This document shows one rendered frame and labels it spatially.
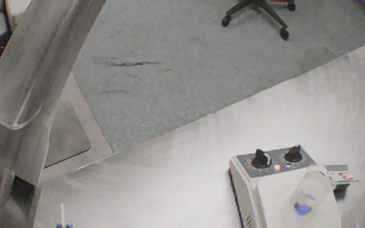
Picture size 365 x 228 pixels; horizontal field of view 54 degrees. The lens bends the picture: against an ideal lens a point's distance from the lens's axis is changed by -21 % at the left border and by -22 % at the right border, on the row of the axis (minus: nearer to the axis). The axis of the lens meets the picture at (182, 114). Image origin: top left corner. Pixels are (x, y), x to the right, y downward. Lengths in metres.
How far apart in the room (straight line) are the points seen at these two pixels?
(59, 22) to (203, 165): 0.43
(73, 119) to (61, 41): 0.92
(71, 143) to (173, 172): 0.54
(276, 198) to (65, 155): 0.70
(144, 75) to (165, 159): 1.14
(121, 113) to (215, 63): 0.46
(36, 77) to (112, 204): 0.38
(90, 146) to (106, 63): 0.75
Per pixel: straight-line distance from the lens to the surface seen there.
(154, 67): 1.82
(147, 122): 1.64
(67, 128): 1.17
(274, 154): 0.65
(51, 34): 0.28
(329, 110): 0.81
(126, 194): 0.62
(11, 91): 0.27
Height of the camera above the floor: 1.30
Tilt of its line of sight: 51 degrees down
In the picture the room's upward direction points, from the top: 10 degrees clockwise
